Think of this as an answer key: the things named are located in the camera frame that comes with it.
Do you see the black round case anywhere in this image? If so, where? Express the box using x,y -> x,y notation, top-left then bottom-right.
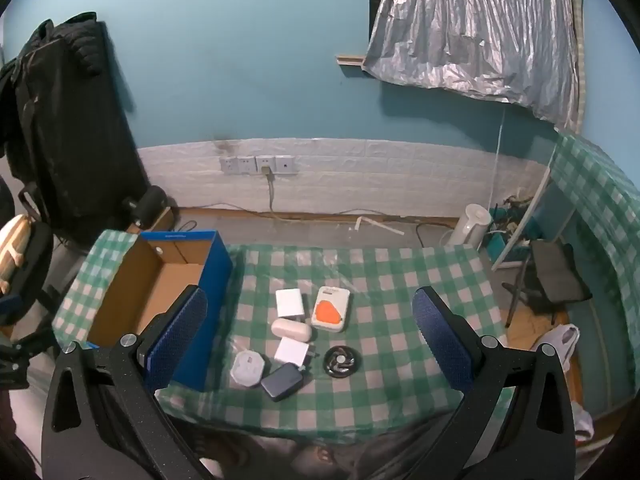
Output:
323,345 -> 362,378

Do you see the wooden rack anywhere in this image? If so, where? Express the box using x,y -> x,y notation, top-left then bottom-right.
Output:
0,214 -> 33,293

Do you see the grey plug with cable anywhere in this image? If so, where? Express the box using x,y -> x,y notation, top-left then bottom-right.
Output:
262,166 -> 281,221

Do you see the white card with orange piece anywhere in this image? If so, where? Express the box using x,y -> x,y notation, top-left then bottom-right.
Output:
311,286 -> 352,333

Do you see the white charger with prongs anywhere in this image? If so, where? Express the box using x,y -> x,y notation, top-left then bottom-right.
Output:
274,336 -> 317,367

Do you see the silver foil curtain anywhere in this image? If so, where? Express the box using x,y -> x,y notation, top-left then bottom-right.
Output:
362,0 -> 586,131

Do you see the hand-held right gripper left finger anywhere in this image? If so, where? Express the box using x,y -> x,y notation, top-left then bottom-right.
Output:
41,285 -> 216,480

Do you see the white floor strip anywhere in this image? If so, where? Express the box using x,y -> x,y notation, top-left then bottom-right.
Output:
357,216 -> 407,236

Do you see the white plastic bag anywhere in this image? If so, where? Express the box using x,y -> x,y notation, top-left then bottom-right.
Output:
537,324 -> 596,443

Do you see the black jacket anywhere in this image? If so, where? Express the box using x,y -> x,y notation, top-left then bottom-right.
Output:
0,10 -> 151,241

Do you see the black office chair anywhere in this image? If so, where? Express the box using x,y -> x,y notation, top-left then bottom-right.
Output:
0,220 -> 68,391

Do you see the white framed panel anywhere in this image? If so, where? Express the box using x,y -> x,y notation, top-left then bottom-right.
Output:
492,167 -> 576,268

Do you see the green checked cover cloth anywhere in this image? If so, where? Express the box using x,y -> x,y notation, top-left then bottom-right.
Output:
550,132 -> 640,341

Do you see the black folding chair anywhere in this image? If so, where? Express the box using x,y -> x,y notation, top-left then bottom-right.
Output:
502,240 -> 593,328

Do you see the white earbuds case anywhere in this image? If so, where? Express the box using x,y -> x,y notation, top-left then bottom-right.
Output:
271,317 -> 312,343

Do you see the blue cardboard box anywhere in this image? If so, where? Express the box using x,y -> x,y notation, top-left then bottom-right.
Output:
87,230 -> 233,392

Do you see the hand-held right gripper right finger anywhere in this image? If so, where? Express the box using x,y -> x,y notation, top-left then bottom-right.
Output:
412,286 -> 576,480

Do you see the green checked tablecloth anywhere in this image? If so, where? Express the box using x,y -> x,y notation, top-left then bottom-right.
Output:
52,230 -> 516,443

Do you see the black dumbbell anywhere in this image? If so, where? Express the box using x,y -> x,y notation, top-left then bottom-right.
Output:
122,185 -> 173,228

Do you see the dark blue charger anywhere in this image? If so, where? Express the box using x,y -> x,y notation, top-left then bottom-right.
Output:
260,362 -> 306,403

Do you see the white kettle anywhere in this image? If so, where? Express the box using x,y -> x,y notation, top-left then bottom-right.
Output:
450,204 -> 493,248

